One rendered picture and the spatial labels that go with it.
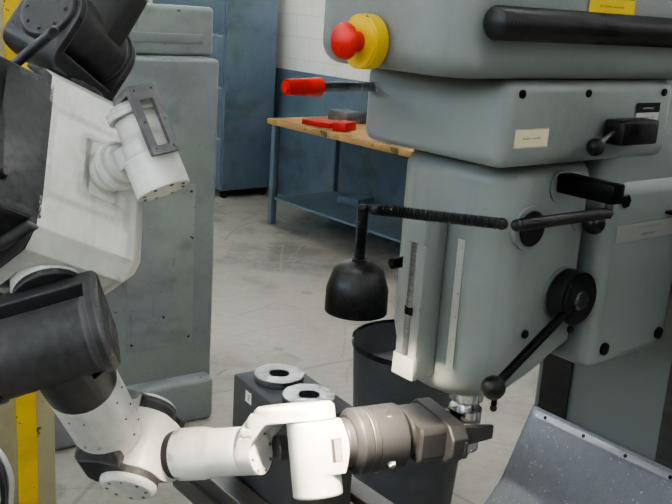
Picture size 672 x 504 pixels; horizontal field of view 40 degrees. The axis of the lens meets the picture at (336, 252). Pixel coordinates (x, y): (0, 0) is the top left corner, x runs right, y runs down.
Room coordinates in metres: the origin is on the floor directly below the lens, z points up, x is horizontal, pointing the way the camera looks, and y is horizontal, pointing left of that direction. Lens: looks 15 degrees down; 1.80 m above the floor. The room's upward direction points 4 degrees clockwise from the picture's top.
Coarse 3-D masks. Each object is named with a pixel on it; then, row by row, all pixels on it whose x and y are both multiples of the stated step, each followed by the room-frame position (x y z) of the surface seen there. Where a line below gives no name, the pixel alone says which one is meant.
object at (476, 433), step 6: (468, 426) 1.14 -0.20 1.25; (474, 426) 1.15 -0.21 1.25; (480, 426) 1.15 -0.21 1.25; (486, 426) 1.16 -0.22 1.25; (492, 426) 1.16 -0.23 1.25; (468, 432) 1.14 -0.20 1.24; (474, 432) 1.15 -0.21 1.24; (480, 432) 1.15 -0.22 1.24; (486, 432) 1.16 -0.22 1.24; (492, 432) 1.16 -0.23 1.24; (468, 438) 1.14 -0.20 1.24; (474, 438) 1.15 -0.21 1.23; (480, 438) 1.15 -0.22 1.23; (486, 438) 1.16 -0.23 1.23; (468, 444) 1.14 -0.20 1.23
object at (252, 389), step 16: (272, 368) 1.53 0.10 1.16; (288, 368) 1.53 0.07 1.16; (240, 384) 1.50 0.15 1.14; (256, 384) 1.48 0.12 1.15; (272, 384) 1.46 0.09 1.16; (288, 384) 1.47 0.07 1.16; (304, 384) 1.47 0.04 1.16; (320, 384) 1.50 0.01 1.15; (240, 400) 1.50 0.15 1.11; (256, 400) 1.45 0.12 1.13; (272, 400) 1.42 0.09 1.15; (288, 400) 1.40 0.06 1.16; (304, 400) 1.40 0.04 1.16; (320, 400) 1.40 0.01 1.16; (336, 400) 1.44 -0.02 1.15; (240, 416) 1.50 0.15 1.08; (336, 416) 1.39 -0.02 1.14; (272, 464) 1.40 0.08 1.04; (288, 464) 1.36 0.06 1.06; (256, 480) 1.44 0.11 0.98; (272, 480) 1.40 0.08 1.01; (288, 480) 1.35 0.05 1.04; (272, 496) 1.39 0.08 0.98; (288, 496) 1.35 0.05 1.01; (336, 496) 1.39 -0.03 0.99
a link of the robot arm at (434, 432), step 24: (384, 408) 1.11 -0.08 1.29; (408, 408) 1.16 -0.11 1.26; (432, 408) 1.17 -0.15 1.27; (384, 432) 1.08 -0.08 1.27; (408, 432) 1.09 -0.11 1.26; (432, 432) 1.11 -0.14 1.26; (456, 432) 1.11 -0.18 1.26; (384, 456) 1.07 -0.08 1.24; (408, 456) 1.09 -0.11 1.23; (432, 456) 1.11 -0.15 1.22; (456, 456) 1.10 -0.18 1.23
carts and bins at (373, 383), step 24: (360, 336) 3.26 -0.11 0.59; (384, 336) 3.36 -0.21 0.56; (360, 360) 3.05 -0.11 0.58; (384, 360) 2.96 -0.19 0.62; (360, 384) 3.05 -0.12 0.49; (384, 384) 2.96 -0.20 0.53; (408, 384) 2.93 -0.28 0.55; (360, 480) 3.06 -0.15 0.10; (384, 480) 2.98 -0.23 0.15; (408, 480) 2.96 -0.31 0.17; (432, 480) 2.98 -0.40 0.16
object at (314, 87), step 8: (288, 80) 1.09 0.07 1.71; (296, 80) 1.09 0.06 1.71; (304, 80) 1.10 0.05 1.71; (312, 80) 1.10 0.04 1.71; (320, 80) 1.11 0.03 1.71; (288, 88) 1.08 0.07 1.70; (296, 88) 1.09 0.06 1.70; (304, 88) 1.09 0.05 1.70; (312, 88) 1.10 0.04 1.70; (320, 88) 1.11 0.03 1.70; (328, 88) 1.12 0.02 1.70; (336, 88) 1.13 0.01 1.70; (344, 88) 1.14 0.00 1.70; (352, 88) 1.15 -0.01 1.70; (360, 88) 1.15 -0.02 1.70; (368, 88) 1.16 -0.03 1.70; (376, 88) 1.17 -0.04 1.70; (312, 96) 1.11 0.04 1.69; (320, 96) 1.12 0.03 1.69
